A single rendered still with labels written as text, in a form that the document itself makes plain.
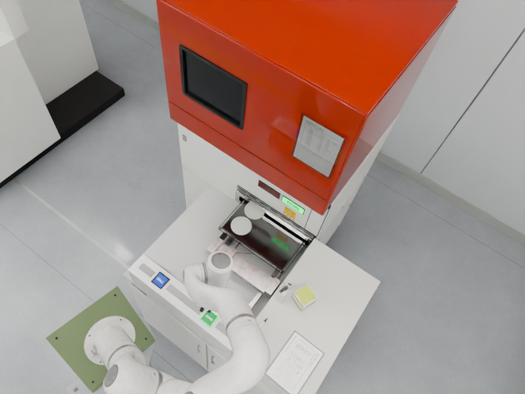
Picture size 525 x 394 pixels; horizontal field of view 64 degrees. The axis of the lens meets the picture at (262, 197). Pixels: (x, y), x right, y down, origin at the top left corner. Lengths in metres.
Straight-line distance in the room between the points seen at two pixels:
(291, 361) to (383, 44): 1.20
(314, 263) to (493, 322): 1.72
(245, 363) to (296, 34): 1.00
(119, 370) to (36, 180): 2.25
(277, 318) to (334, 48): 1.06
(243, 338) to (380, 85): 0.83
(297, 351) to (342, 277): 0.38
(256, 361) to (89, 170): 2.53
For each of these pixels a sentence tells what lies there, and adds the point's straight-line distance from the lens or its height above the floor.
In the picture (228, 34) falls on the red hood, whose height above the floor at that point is 1.82.
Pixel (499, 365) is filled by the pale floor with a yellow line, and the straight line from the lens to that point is 3.26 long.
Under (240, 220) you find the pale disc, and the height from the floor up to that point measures 0.90.
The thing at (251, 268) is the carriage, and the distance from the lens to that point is 1.95.
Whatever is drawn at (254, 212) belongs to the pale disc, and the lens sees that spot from 2.06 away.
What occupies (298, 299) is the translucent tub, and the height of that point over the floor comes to 1.03.
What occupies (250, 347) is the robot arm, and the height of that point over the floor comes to 1.58.
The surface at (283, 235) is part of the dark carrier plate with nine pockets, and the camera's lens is 2.02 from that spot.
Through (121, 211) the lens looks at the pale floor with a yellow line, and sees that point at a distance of 3.16.
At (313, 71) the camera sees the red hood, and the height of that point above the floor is 1.82.
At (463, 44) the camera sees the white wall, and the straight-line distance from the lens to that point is 2.86.
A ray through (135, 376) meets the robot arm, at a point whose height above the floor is 1.29.
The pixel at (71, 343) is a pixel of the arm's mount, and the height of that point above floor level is 1.02.
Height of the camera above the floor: 2.68
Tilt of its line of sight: 57 degrees down
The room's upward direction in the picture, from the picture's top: 11 degrees clockwise
